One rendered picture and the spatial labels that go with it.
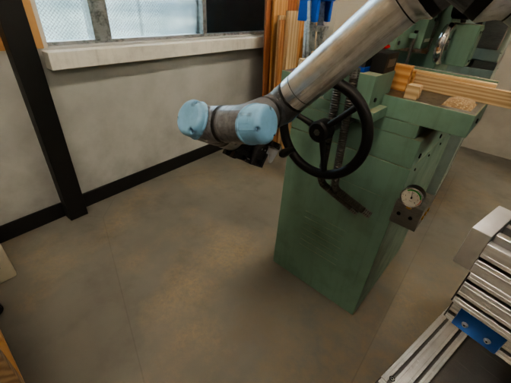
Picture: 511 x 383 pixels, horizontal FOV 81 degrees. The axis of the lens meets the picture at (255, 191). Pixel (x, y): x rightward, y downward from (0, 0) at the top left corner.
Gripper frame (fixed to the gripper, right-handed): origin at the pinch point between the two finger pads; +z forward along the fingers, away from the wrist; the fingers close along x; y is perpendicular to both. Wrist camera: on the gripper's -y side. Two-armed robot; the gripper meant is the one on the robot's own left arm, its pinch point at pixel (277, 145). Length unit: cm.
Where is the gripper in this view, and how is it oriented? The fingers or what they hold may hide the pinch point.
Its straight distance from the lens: 88.7
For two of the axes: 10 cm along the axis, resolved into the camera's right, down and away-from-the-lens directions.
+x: 7.4, 4.1, -5.3
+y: -3.9, 9.1, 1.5
